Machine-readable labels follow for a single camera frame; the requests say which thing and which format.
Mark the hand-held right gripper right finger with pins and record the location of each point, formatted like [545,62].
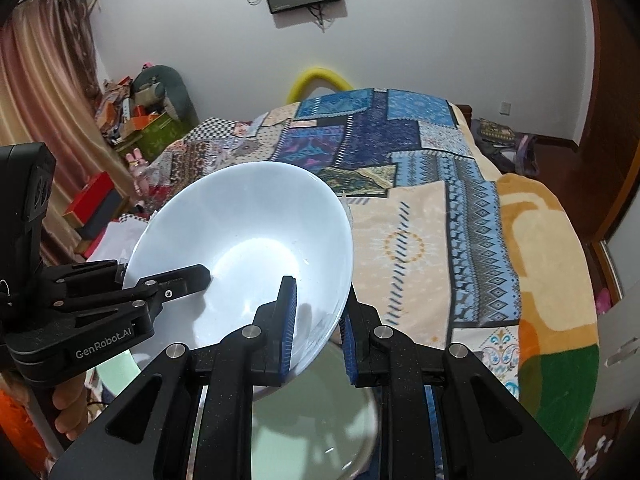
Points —
[348,350]

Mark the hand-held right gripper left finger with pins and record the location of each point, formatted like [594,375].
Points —
[287,330]

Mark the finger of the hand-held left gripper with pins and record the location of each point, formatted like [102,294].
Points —
[85,275]
[185,282]

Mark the green bowl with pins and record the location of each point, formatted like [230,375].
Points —
[310,410]

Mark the white spotted bowl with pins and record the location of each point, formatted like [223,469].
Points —
[240,220]

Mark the person's left hand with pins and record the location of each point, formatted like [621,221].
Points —
[67,402]

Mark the white cloth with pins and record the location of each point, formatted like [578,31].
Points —
[120,235]

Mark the red box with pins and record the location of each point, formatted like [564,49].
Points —
[90,197]

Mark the pink bunny toy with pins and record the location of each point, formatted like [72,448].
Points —
[134,162]

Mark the striped brown curtain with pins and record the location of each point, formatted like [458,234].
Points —
[40,85]

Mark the pile of cardboard boxes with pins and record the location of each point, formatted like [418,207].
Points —
[120,105]

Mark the green cardboard box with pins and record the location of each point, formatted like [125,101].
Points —
[162,135]

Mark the orange garment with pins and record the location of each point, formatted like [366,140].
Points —
[17,435]

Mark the patchwork blanket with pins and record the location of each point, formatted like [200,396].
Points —
[400,170]

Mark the orange and green fleece blanket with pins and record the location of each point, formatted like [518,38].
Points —
[550,270]

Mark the yellow foam hoop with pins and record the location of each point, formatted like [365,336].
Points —
[315,76]

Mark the pink slippers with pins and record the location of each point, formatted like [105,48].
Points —
[602,302]

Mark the dark patterned bag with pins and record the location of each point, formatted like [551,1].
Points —
[495,132]

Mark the white cabinet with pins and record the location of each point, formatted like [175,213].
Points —
[620,350]

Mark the brown wooden door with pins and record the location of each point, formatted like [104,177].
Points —
[617,110]

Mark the white wall socket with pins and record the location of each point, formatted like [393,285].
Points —
[505,107]

